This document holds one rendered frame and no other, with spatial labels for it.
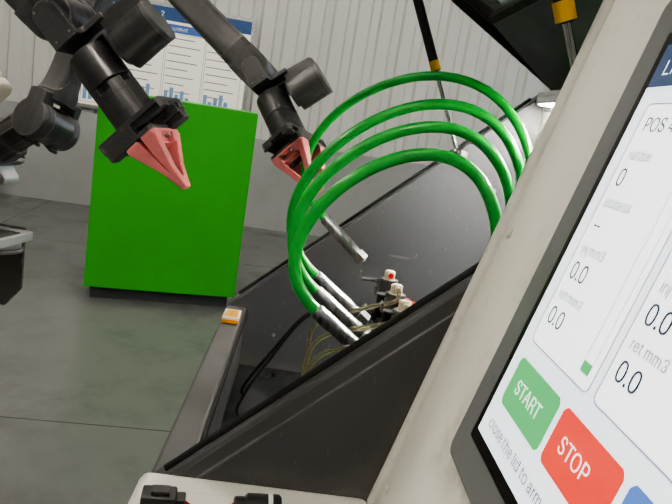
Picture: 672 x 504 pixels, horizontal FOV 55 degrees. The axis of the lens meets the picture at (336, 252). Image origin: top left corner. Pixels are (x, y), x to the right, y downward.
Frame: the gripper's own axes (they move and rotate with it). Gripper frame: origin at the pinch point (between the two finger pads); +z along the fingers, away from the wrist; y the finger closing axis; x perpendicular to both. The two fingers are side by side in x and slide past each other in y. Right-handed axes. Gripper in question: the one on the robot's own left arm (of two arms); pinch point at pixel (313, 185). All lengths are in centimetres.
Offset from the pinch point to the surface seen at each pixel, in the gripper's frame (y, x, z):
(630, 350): -48, -34, 51
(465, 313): -27, -20, 39
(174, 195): 189, 177, -186
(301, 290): -26.0, -5.3, 27.0
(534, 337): -40, -28, 47
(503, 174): -10.0, -27.6, 22.5
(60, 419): 80, 183, -43
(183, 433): -26.3, 16.9, 33.1
